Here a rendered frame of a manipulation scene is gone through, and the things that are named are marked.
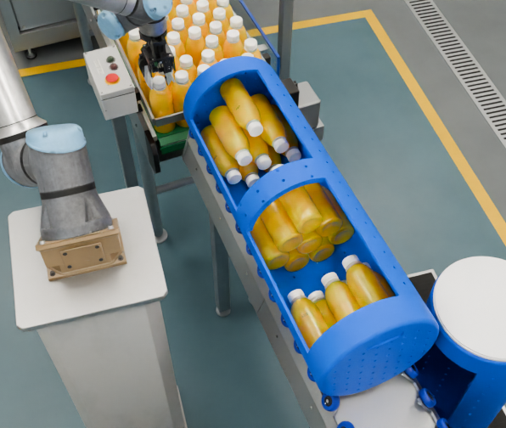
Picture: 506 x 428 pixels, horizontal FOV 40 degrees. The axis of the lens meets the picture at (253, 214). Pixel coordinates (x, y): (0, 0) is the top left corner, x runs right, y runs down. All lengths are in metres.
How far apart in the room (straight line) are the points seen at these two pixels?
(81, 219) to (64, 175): 0.10
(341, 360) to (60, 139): 0.72
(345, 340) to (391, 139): 2.15
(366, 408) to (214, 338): 1.20
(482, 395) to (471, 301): 0.24
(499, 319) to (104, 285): 0.89
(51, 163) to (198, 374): 1.40
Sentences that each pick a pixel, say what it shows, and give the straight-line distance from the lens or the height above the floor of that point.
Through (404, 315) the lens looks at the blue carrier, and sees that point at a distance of 1.41.
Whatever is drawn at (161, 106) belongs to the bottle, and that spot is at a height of 1.01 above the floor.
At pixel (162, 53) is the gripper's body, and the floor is 1.22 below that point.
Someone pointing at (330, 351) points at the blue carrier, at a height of 1.18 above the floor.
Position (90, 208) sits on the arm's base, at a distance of 1.48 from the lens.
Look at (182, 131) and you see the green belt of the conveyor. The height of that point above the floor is 0.90.
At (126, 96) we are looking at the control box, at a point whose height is 1.07.
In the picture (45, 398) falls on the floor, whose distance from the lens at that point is 2.74.
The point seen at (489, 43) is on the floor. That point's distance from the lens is 4.13.
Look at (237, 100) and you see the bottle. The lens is 1.84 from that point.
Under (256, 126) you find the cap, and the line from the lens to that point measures 1.79.
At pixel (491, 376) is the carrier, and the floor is 0.96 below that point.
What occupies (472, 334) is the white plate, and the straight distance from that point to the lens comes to 1.65.
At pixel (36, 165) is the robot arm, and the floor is 1.36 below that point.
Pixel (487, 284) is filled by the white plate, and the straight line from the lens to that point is 1.73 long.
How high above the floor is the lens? 2.43
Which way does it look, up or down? 52 degrees down
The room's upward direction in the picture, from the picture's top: straight up
